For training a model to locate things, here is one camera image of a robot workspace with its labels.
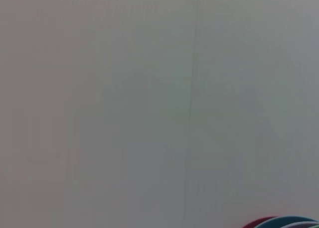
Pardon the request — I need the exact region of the grey lavender plate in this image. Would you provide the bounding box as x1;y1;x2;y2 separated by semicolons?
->
281;221;319;228

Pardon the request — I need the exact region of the teal blue plate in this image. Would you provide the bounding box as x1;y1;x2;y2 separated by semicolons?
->
254;215;319;228

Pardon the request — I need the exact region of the red plate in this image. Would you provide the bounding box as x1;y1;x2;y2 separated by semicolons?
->
243;216;278;228

